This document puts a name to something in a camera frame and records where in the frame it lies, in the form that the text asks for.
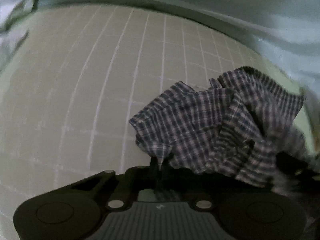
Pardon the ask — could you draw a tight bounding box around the blue plaid shirt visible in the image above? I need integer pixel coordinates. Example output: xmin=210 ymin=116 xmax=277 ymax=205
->
xmin=130 ymin=67 xmax=312 ymax=188

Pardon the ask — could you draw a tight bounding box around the green grid mat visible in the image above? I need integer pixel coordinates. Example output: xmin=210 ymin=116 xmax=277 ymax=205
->
xmin=1 ymin=5 xmax=300 ymax=239

